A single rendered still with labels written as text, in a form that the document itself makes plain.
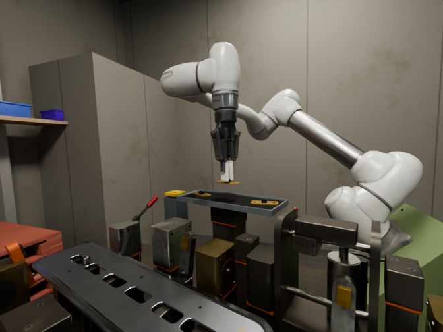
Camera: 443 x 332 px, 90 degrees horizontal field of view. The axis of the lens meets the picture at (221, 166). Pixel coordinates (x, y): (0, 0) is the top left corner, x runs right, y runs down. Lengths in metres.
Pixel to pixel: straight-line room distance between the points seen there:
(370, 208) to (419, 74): 2.19
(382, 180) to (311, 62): 2.08
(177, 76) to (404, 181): 0.90
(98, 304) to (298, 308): 0.45
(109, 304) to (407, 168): 1.05
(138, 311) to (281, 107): 1.03
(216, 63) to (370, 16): 2.51
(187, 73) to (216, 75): 0.10
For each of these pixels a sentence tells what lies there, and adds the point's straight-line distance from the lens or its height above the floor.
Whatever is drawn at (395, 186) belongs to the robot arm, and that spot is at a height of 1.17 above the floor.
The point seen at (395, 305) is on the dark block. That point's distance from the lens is 0.55.
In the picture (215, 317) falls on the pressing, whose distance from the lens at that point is 0.54.
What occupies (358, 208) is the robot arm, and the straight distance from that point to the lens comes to 1.01.
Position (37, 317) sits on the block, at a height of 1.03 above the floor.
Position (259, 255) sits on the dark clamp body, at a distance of 0.58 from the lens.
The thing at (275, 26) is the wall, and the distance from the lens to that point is 3.10.
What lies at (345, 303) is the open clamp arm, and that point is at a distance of 0.49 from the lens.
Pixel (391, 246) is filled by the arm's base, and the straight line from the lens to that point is 1.08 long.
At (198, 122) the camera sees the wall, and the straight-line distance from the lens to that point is 3.08.
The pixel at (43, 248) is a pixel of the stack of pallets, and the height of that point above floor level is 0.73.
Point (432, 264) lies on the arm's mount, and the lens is 0.98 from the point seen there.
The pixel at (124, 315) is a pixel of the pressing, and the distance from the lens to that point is 0.59.
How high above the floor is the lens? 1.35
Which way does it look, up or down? 5 degrees down
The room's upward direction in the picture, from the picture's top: 2 degrees counter-clockwise
